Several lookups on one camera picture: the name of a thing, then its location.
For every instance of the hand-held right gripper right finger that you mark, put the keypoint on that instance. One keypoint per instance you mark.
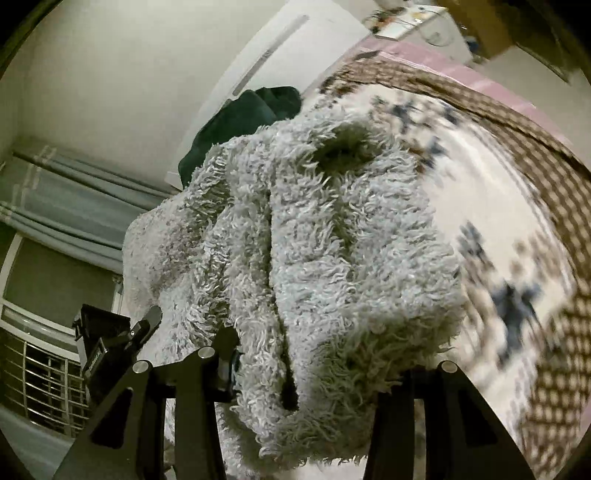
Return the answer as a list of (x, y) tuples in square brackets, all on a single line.
[(415, 415)]

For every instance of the grey striped curtain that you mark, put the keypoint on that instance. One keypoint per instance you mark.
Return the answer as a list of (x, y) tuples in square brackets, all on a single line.
[(69, 207)]

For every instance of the window with white frame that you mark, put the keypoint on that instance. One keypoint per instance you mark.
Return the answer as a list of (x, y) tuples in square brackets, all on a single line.
[(41, 364)]

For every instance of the grey fluffy pants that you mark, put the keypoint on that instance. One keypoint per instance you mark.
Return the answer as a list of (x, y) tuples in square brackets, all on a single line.
[(346, 277)]

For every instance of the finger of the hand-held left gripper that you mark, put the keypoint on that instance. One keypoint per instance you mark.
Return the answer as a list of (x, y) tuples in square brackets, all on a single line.
[(147, 325)]

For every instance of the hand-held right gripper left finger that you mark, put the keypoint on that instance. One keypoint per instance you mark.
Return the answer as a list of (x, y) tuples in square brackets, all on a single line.
[(203, 392)]

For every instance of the large cardboard box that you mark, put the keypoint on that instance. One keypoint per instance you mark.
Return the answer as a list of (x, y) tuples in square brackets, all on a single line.
[(498, 27)]

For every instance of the white nightstand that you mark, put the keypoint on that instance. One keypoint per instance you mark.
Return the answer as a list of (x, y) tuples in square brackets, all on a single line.
[(443, 32)]

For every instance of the pink bed sheet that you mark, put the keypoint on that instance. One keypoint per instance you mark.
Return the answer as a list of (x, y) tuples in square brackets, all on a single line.
[(415, 53)]

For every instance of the white headboard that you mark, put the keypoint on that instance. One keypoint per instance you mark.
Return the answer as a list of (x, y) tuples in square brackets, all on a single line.
[(286, 55)]

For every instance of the floral quilt with checked border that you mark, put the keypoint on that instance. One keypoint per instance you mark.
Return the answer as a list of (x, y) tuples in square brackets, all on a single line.
[(485, 207)]

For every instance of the dark green blanket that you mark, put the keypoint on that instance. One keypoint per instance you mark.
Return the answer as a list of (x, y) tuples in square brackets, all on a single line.
[(231, 129)]

